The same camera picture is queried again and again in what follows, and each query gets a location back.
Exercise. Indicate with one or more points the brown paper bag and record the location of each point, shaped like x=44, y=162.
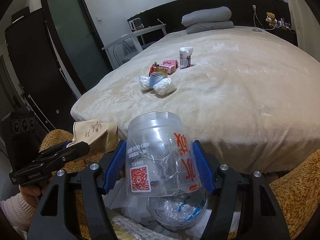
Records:
x=100, y=136

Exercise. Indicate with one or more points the beige plush bed blanket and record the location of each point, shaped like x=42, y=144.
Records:
x=250, y=98

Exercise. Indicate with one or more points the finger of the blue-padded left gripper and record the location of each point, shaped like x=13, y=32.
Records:
x=59, y=149
x=81, y=149

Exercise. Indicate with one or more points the white desk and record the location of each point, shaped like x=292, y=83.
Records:
x=132, y=37

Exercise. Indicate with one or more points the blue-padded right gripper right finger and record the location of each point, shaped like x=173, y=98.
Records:
x=261, y=216

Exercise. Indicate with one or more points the brown fluffy rug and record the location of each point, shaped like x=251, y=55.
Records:
x=296, y=192

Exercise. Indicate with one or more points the dark glass door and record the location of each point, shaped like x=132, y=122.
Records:
x=77, y=42

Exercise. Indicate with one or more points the black headboard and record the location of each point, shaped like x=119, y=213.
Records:
x=250, y=13

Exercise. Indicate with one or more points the light blue wrapper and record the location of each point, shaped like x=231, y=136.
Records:
x=155, y=78

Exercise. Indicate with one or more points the white tissue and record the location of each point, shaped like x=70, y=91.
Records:
x=144, y=83
x=164, y=87

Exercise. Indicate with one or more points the black tracker camera left gripper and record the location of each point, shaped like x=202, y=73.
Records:
x=20, y=138

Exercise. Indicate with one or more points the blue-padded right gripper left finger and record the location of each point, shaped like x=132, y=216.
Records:
x=56, y=215

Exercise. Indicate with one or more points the small teddy bear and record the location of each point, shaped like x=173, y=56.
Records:
x=271, y=19

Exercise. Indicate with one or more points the folded grey duvet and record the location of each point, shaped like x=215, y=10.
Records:
x=207, y=19

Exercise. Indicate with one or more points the left hand bare skin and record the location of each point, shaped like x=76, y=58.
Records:
x=31, y=193

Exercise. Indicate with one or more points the clear plastic cup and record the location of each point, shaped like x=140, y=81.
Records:
x=159, y=157

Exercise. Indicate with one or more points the red snack wrapper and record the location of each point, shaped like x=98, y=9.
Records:
x=153, y=68

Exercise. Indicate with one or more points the brown gold snack packet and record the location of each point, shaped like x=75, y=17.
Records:
x=160, y=71

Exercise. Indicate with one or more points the black wardrobe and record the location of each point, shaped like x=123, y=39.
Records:
x=37, y=68

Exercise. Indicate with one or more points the white appliance on headboard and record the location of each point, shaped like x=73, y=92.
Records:
x=136, y=24

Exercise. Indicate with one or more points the white paper packet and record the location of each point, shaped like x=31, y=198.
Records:
x=185, y=57

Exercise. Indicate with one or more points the white chair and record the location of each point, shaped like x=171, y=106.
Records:
x=124, y=51

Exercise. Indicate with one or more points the pink cookie box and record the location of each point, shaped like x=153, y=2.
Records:
x=170, y=65

